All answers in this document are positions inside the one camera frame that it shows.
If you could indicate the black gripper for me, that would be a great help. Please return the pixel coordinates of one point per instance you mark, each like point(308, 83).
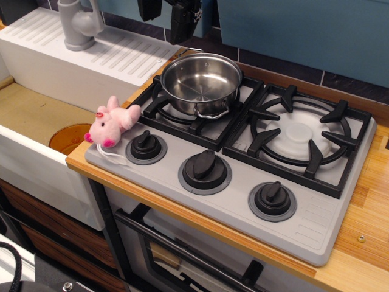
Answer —
point(184, 16)

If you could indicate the stainless steel pan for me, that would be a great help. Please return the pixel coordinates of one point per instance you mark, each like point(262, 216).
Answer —
point(202, 84)

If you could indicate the black left stove knob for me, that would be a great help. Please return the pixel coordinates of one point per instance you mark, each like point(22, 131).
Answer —
point(146, 149)

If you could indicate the black stove knob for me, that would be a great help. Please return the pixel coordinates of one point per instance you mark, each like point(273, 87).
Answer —
point(272, 202)
point(146, 149)
point(205, 173)

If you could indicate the black middle stove knob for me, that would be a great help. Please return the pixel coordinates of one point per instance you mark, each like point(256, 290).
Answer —
point(205, 173)

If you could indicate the grey toy stove top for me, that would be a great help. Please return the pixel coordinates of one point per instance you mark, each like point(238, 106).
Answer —
point(309, 234)

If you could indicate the black right stove knob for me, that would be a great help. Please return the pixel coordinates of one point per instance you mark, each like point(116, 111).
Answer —
point(272, 202)

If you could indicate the grey toy faucet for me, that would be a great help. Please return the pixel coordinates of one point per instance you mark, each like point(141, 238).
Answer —
point(80, 27)

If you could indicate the pink stuffed pig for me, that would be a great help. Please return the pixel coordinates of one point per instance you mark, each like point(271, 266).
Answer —
point(111, 121)

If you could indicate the black left burner grate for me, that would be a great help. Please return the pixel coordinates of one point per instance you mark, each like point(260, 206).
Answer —
point(157, 112)

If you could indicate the black burner grate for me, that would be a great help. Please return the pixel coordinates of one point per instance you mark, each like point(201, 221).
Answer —
point(316, 143)
point(157, 112)

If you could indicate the white toy sink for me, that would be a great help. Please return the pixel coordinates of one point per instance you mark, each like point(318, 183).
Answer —
point(46, 87)

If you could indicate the orange plastic bowl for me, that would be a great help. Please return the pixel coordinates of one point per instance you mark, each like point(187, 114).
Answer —
point(69, 138)

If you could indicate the black right burner grate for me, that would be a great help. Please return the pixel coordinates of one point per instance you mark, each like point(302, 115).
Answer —
point(316, 143)

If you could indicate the wooden drawer fronts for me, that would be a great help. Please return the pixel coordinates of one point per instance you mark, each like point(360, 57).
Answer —
point(62, 240)

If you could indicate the oven door with black handle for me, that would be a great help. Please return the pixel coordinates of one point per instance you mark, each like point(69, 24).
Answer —
point(185, 259)

